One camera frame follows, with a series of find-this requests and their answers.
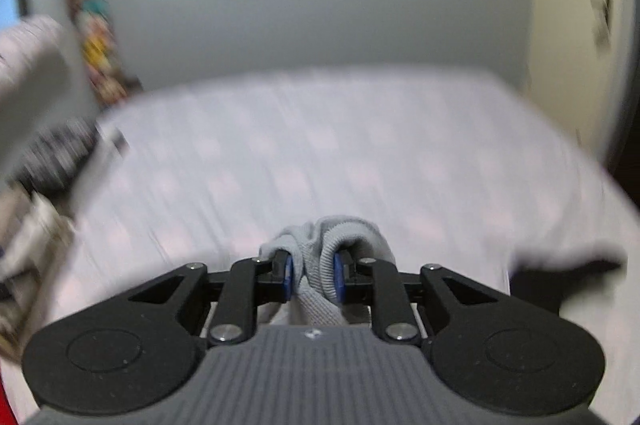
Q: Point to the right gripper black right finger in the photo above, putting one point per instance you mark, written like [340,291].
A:
[406,308]

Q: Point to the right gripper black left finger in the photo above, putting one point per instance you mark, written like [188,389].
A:
[222,305]

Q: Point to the light grey garment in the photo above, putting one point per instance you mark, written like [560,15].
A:
[312,247]

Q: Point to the polka dot bed sheet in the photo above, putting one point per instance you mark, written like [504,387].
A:
[451,165]

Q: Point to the dark patterned cloth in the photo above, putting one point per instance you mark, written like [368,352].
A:
[54,161]

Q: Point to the cream door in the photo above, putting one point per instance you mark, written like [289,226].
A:
[579,90]

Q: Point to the black door handle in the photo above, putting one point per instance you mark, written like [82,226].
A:
[602,29]

